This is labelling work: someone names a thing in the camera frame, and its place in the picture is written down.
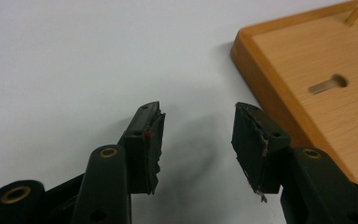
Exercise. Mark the orange-brown rectangular block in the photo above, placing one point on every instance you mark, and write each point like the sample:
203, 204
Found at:
310, 53

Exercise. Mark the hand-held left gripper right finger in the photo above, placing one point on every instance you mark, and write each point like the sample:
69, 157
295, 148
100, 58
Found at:
254, 149

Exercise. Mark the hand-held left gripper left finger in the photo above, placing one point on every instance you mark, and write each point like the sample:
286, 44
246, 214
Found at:
140, 155

